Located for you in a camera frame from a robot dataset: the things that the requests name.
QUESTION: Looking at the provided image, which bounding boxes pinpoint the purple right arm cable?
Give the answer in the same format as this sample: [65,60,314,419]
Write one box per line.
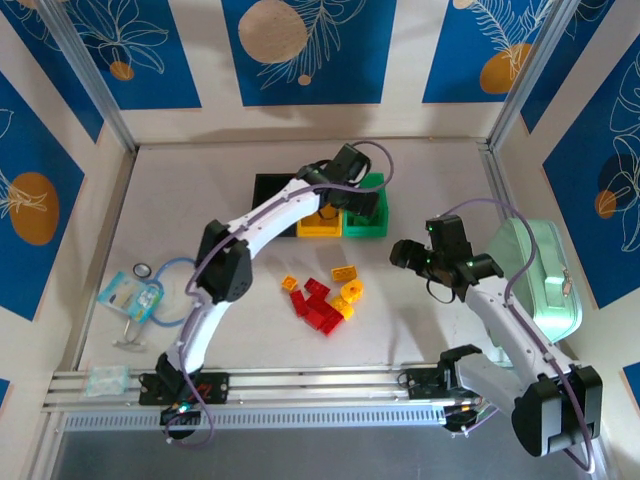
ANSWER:
[443,198,599,474]

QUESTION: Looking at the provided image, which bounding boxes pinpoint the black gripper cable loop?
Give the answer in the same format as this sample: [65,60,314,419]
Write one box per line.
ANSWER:
[425,278,457,304]

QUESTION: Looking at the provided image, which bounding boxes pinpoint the blue white plastic packet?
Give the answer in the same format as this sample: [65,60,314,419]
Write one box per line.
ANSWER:
[96,270,164,322]

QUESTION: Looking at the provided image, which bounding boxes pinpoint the black bin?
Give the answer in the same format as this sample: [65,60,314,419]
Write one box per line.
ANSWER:
[253,172,302,238]

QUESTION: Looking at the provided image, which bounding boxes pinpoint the translucent red lego brick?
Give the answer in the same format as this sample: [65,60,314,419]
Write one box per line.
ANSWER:
[319,309,346,338]

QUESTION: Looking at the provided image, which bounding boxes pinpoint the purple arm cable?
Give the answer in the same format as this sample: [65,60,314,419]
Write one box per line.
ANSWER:
[443,198,599,474]
[163,140,397,449]

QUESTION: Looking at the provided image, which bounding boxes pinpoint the mint green zipper bag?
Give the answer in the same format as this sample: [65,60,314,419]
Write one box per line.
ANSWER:
[486,217,585,345]

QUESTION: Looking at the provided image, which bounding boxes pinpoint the aluminium mounting rail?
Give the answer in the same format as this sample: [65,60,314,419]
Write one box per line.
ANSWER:
[42,368,454,412]

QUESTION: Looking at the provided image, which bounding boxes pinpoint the slotted grey cable duct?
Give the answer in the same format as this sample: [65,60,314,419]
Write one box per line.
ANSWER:
[58,408,451,432]

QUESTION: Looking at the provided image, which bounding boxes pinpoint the aluminium frame post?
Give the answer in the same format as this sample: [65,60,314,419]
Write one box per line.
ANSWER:
[35,0,140,153]
[486,0,577,153]

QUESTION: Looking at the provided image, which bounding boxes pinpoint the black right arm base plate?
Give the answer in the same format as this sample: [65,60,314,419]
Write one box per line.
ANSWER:
[405,366,454,402]

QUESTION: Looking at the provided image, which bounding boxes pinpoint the blue floral wall panel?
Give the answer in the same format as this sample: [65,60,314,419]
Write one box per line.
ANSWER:
[421,0,557,105]
[220,0,399,107]
[0,69,87,322]
[62,0,203,112]
[541,47,640,310]

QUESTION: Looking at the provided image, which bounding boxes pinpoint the clear plastic bag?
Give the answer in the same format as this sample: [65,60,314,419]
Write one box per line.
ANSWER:
[83,365,131,399]

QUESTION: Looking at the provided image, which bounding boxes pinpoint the blue tube stethoscope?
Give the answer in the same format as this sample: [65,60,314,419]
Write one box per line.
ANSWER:
[111,256,202,351]

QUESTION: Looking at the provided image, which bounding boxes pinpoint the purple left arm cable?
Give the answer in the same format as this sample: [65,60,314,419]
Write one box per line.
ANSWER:
[163,140,397,449]

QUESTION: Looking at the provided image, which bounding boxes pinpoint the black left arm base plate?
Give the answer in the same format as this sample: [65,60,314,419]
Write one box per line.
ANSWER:
[138,370,232,406]

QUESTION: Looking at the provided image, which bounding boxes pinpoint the yellow bin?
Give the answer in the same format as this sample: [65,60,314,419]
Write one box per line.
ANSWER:
[297,201,346,238]

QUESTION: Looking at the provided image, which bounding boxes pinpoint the green bin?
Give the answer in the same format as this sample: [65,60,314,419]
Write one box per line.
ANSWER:
[343,171,391,238]

